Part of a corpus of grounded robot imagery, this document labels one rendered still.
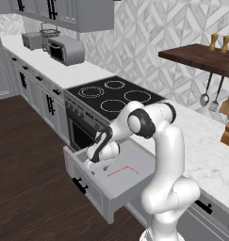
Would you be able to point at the grey wall cupboards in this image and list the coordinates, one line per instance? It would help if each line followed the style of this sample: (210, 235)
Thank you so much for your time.
(87, 14)

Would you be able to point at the grey closed drawer front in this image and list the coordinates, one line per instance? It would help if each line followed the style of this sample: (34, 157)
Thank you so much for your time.
(219, 219)

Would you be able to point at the silver toaster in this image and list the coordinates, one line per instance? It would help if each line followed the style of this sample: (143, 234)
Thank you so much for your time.
(31, 40)

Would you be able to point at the steel hanging ladle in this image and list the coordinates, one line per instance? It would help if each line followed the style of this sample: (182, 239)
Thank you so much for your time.
(204, 99)

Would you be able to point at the steel oven front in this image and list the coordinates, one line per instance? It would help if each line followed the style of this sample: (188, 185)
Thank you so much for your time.
(81, 135)

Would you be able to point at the steel slotted spatula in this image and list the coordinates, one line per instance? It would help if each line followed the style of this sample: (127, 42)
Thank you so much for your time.
(214, 106)

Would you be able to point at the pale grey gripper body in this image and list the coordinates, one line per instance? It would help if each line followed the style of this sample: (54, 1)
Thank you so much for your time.
(90, 163)

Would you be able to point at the grey open drawer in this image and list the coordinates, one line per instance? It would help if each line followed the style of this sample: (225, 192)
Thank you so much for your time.
(87, 192)

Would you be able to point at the wooden shaker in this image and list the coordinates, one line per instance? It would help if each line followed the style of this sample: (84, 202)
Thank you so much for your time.
(213, 42)
(225, 44)

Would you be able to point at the dark wooden shelf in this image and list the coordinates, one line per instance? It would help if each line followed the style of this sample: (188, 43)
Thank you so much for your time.
(200, 58)

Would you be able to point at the grey base cupboards run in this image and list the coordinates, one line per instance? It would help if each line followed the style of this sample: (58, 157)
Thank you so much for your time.
(40, 94)

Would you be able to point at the silver toaster oven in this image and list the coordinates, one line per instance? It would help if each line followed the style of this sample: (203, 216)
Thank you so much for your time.
(70, 50)

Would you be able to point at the grey tall cupboard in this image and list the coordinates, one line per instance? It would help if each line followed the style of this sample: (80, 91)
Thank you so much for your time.
(1, 69)

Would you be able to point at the wooden spatula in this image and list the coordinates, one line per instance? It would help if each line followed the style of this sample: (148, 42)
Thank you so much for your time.
(227, 106)

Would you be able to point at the black hob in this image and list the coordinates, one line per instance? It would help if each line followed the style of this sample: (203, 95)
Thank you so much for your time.
(119, 94)

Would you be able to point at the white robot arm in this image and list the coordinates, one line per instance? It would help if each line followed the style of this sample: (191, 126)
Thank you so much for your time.
(167, 157)

